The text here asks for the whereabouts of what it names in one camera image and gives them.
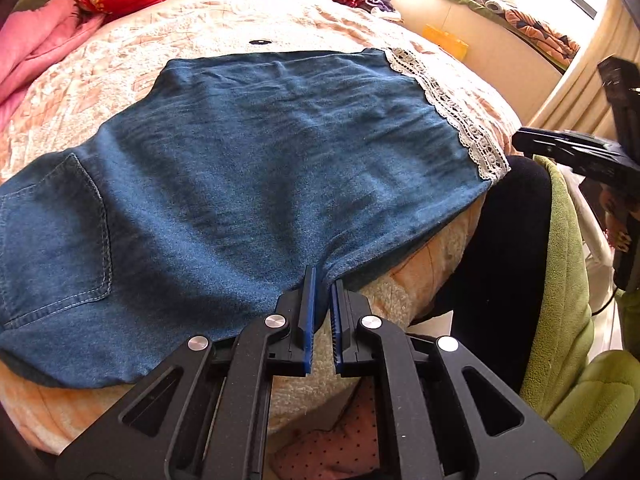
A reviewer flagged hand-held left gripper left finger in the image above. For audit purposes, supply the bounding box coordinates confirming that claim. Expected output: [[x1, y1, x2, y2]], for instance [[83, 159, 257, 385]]
[[55, 266, 317, 480]]

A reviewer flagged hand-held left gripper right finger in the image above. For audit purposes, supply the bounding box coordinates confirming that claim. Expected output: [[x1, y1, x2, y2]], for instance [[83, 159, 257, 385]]
[[330, 280, 586, 480]]

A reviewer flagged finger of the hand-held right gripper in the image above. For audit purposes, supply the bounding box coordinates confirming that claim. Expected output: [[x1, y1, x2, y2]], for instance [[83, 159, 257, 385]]
[[512, 127, 628, 181]]

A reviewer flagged cream curtain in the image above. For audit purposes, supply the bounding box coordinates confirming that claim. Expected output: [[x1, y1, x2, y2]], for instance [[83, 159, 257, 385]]
[[522, 0, 640, 142]]

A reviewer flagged pink dotted cloth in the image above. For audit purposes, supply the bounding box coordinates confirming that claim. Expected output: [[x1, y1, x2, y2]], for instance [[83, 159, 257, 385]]
[[270, 380, 388, 478]]

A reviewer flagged person's black trouser leg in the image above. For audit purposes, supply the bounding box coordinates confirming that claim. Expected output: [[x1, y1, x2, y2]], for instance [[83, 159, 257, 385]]
[[415, 157, 556, 396]]

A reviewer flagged green-edged patterned sill cover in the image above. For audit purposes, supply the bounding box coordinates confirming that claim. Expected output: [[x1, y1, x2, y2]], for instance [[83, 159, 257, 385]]
[[390, 0, 581, 72]]

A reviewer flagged yellow box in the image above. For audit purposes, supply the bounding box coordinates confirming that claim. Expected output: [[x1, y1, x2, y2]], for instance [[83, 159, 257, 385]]
[[422, 24, 470, 59]]

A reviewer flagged dark purple clothes heap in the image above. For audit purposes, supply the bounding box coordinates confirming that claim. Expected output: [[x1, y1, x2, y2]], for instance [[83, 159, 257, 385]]
[[332, 0, 403, 23]]

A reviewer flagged peach and white bed blanket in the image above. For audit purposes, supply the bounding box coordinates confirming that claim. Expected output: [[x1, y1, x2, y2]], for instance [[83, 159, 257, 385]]
[[0, 0, 526, 456]]

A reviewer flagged pink quilt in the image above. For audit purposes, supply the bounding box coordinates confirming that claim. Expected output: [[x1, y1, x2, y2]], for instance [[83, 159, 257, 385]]
[[0, 0, 108, 131]]

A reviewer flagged black cable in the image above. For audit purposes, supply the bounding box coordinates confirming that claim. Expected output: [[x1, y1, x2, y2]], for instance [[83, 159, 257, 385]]
[[590, 280, 622, 318]]

